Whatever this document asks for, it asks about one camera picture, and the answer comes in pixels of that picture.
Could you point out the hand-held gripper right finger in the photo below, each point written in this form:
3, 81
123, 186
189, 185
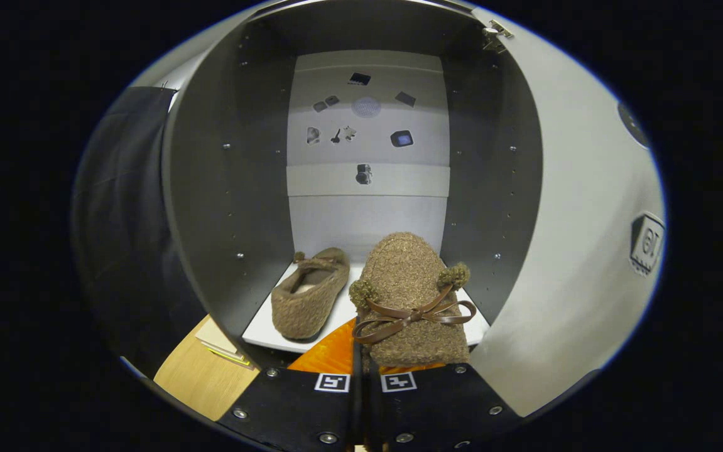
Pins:
436, 402

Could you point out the brown fuzzy shoe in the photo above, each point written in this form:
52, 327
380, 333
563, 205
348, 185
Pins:
405, 270
304, 307

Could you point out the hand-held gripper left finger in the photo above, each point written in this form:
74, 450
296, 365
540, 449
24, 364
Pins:
311, 402

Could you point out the stack of books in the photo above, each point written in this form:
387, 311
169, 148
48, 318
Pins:
220, 336

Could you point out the grey shoe cabinet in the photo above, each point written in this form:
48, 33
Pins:
235, 157

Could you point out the black backdrop cloth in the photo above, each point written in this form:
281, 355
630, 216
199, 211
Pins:
122, 220

